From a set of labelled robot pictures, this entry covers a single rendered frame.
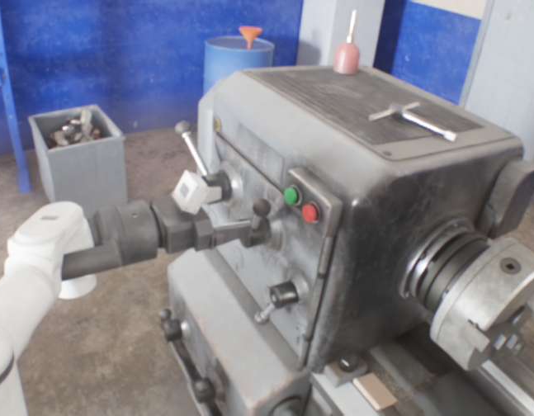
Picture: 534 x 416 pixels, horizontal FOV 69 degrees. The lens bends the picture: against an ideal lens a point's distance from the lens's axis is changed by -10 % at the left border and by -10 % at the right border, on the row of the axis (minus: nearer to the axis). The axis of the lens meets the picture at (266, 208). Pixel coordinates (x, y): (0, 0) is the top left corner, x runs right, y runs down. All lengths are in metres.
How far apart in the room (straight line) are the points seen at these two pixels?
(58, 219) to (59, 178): 2.04
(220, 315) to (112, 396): 0.95
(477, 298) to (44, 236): 0.65
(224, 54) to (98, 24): 1.07
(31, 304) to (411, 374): 0.95
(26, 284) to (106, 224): 0.14
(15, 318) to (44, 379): 1.59
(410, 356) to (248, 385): 0.47
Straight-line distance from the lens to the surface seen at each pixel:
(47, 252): 0.53
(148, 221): 0.59
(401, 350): 1.23
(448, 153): 0.78
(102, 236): 0.58
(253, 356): 1.00
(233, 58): 3.44
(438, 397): 1.16
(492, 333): 0.76
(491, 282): 0.76
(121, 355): 2.05
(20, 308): 0.48
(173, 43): 3.96
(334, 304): 0.78
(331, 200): 0.66
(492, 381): 1.11
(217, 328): 1.07
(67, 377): 2.03
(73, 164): 2.59
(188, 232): 0.60
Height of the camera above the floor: 1.61
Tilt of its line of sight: 33 degrees down
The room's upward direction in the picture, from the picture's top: 6 degrees clockwise
